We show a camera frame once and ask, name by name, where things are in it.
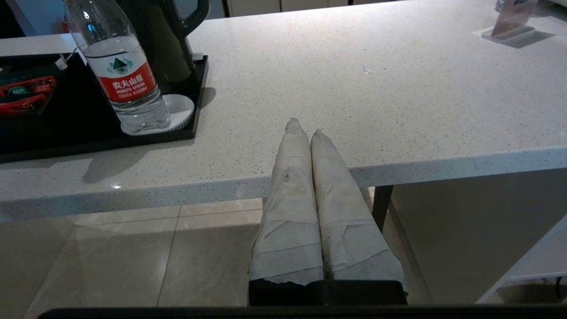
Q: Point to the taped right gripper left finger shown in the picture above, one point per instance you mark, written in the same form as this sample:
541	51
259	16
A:
288	221

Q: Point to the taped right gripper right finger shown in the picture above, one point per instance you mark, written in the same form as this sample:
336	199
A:
350	230

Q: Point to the clear water bottle red label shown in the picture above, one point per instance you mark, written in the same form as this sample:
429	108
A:
128	84

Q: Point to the black electric kettle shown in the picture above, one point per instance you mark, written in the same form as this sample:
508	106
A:
161	44

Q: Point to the dark metal furniture leg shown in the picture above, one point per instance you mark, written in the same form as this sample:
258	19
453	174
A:
382	208

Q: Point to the black serving tray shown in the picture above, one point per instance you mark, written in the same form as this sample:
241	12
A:
75	128

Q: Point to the clear acrylic sign holder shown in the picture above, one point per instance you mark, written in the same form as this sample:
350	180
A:
509	24

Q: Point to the black organizer box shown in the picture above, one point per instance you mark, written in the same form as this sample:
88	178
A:
53	106

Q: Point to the white sachet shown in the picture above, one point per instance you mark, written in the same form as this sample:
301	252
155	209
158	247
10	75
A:
66	60

